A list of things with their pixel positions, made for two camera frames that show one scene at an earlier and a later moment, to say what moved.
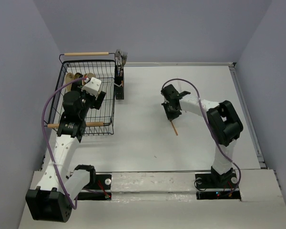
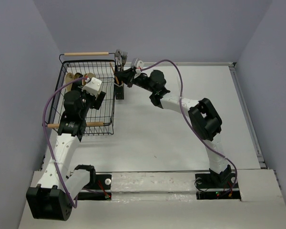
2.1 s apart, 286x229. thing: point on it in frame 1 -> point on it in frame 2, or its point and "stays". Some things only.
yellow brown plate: (77, 75) stays
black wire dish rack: (98, 121) stays
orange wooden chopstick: (174, 129) -> (114, 71)
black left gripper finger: (98, 101) stays
